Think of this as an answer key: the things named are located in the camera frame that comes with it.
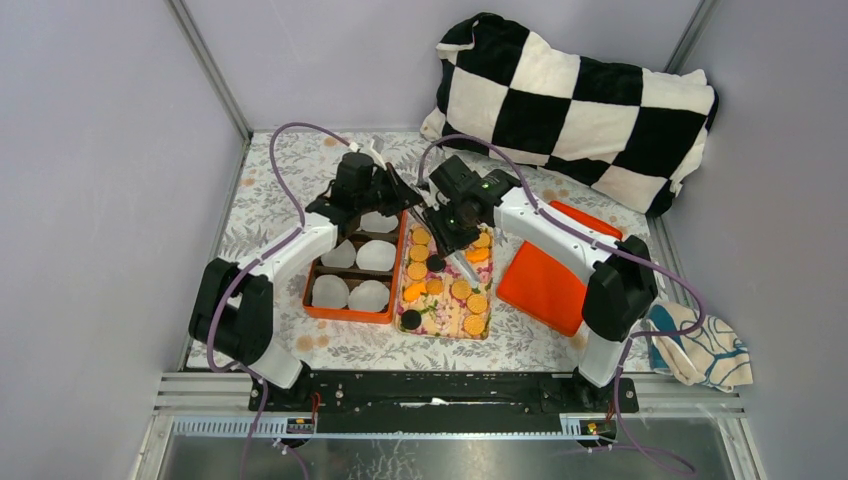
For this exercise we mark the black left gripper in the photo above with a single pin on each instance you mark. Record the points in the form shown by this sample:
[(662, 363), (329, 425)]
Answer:
[(402, 196)]

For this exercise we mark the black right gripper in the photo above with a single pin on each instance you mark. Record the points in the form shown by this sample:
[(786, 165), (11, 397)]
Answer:
[(444, 241)]

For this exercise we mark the black sandwich cookie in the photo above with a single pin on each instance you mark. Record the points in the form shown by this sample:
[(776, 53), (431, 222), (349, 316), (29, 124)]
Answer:
[(435, 264), (410, 320)]

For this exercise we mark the orange cookie box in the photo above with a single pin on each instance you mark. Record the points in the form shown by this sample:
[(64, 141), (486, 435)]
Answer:
[(354, 276)]

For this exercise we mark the floral cookie tray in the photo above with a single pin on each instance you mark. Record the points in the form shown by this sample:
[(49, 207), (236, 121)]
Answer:
[(442, 315)]

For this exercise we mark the orange box lid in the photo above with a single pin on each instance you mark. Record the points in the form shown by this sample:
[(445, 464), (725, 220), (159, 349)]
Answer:
[(537, 285)]

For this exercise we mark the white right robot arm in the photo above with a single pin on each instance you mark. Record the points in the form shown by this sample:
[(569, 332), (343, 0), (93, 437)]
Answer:
[(617, 272)]

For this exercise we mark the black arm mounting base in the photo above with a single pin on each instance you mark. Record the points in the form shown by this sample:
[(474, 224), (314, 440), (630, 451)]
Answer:
[(442, 403)]

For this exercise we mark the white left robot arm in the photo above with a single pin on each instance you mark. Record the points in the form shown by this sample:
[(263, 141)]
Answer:
[(233, 312)]

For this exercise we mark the round golden biscuit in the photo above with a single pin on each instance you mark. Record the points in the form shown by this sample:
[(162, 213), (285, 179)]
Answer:
[(461, 290), (477, 304), (420, 236), (434, 286), (417, 271), (474, 325), (419, 253), (484, 241)]

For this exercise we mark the orange jam cookie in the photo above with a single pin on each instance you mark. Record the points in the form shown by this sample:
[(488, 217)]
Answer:
[(477, 255), (413, 292)]

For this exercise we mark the floral table mat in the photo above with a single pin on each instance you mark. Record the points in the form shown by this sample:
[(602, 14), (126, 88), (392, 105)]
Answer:
[(261, 211)]

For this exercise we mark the black white checkered blanket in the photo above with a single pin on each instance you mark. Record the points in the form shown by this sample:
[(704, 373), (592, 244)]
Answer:
[(627, 132)]

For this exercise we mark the white blue patterned cloth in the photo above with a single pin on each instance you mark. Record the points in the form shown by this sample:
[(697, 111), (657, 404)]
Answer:
[(712, 356)]

